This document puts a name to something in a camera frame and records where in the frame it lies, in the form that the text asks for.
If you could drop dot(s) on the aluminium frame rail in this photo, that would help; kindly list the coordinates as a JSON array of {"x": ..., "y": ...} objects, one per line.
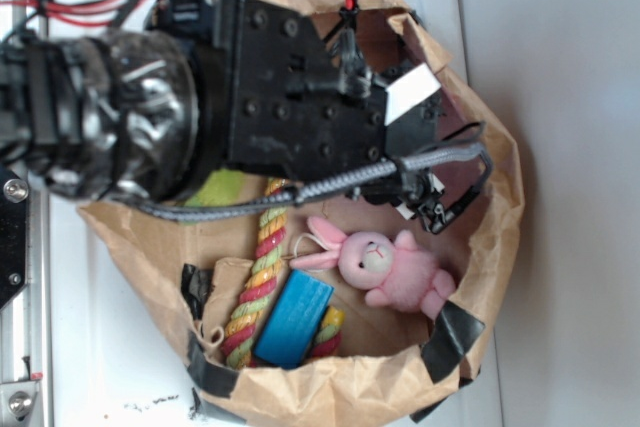
[{"x": 26, "y": 359}]

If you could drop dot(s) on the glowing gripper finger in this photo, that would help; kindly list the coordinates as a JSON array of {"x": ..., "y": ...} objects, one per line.
[{"x": 414, "y": 194}]

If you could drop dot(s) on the pink plush bunny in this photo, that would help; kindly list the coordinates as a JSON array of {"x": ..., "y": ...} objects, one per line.
[{"x": 397, "y": 273}]

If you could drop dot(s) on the brown paper bag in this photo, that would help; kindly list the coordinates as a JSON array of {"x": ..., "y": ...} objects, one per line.
[{"x": 390, "y": 364}]

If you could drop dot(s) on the multicolour twisted rope toy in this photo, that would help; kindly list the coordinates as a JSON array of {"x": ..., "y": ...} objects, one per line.
[{"x": 260, "y": 267}]

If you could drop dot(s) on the blue wooden block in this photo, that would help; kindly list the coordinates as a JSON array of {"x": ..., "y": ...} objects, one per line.
[{"x": 293, "y": 321}]

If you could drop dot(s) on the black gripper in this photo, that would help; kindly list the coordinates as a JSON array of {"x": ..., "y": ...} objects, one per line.
[{"x": 272, "y": 102}]

